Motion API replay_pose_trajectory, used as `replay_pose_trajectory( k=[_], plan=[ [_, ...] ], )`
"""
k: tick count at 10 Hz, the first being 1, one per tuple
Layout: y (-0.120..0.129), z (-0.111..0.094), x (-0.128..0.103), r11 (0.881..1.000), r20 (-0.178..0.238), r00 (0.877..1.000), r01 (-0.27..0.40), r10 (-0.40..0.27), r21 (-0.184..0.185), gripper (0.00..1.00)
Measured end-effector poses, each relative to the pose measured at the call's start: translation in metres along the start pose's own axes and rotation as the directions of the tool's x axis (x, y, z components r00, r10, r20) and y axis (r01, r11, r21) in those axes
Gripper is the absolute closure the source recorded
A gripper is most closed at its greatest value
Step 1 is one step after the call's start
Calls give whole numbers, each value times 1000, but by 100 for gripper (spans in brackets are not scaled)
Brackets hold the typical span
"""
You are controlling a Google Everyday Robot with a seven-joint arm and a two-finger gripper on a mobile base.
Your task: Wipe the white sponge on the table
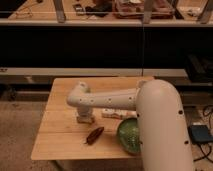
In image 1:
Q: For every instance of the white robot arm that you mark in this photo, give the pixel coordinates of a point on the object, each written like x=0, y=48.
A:
x=163, y=134

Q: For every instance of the white rectangular block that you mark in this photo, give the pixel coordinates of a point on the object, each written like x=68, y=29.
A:
x=118, y=114

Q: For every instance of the green bowl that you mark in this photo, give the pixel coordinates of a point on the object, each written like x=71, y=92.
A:
x=128, y=136

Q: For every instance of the wooden table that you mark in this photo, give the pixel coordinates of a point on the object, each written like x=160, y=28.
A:
x=61, y=137

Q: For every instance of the red tray on shelf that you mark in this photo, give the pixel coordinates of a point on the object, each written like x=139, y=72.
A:
x=135, y=9

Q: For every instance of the black device on shelf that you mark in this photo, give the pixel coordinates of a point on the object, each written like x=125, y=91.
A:
x=79, y=9

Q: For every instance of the black box at right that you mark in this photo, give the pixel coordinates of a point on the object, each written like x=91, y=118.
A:
x=199, y=69

